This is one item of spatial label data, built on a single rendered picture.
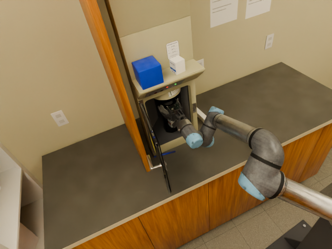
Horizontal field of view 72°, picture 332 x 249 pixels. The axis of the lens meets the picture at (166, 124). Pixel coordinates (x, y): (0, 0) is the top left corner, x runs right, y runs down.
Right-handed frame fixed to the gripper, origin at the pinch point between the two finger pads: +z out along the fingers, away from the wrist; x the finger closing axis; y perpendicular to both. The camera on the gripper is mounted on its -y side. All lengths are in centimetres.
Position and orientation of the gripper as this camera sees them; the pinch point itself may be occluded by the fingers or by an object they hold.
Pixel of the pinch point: (167, 103)
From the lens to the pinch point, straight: 136.3
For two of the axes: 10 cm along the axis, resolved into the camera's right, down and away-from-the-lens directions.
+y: -1.1, -6.6, -7.5
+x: -9.0, 3.8, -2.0
